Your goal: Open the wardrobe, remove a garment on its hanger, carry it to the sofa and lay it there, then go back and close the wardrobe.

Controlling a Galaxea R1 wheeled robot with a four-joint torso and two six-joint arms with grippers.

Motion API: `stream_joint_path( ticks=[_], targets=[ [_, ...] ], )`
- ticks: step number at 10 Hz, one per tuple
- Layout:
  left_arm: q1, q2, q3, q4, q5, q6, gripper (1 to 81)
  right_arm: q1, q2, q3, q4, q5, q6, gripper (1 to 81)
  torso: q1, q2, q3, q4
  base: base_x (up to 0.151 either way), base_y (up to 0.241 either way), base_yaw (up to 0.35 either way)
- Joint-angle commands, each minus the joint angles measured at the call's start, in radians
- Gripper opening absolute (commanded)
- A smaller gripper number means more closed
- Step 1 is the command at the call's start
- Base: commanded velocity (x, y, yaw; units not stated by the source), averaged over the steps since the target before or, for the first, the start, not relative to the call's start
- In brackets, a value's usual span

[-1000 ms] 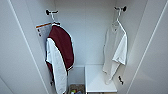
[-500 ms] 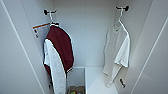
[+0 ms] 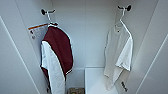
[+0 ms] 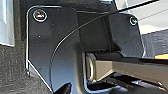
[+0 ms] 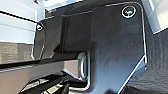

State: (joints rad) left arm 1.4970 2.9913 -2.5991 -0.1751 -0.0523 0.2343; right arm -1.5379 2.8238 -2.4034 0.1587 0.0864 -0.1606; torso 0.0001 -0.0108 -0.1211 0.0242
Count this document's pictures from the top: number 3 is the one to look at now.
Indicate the white wardrobe door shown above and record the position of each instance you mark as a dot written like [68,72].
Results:
[151,56]
[13,60]

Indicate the white wardrobe body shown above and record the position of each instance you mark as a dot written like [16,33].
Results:
[86,33]

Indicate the maroon and white jacket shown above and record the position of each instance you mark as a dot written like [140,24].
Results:
[60,46]

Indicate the white t-shirt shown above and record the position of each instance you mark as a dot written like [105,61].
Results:
[115,50]

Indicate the white wardrobe shelf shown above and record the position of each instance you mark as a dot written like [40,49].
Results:
[98,81]

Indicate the orange bar with tag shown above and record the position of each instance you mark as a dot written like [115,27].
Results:
[36,26]

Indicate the black wardrobe hook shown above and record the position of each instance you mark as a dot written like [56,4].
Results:
[128,7]
[44,12]

